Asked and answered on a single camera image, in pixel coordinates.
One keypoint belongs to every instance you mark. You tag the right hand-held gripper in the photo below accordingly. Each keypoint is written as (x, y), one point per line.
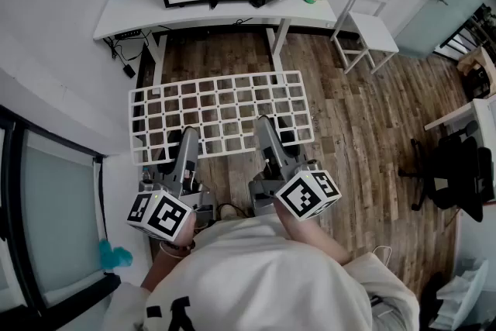
(302, 197)

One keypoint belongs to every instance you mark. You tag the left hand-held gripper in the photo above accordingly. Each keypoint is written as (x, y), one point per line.
(166, 215)

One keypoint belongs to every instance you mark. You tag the white wire fridge shelf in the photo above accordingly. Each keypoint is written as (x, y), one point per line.
(228, 154)

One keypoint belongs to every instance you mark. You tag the person's right forearm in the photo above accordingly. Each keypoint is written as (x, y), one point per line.
(310, 236)

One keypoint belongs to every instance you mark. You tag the person's left forearm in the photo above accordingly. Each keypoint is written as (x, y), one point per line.
(162, 271)

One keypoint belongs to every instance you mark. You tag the person's left shoe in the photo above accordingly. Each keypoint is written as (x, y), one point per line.
(228, 211)

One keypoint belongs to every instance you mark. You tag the black power adapter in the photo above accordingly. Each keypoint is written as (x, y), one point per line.
(129, 71)

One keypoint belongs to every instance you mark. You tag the teal cloth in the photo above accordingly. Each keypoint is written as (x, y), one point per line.
(116, 257)

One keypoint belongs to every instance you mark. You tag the person's white sweatshirt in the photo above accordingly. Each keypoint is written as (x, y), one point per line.
(271, 275)

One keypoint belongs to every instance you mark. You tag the black power strip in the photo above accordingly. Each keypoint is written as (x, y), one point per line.
(128, 34)

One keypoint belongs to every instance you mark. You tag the white chair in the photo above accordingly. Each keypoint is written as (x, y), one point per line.
(372, 31)

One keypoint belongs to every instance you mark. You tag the black office chair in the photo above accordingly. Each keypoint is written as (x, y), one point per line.
(457, 174)

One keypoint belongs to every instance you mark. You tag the frosted glass door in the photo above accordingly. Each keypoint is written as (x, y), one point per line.
(445, 23)

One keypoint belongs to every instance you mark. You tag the brown cardboard box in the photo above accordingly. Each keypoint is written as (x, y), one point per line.
(478, 62)

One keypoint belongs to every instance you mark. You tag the white plastic bag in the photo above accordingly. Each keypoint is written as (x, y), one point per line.
(465, 290)

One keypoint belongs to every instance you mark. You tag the black window frame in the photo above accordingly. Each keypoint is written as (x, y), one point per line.
(15, 174)

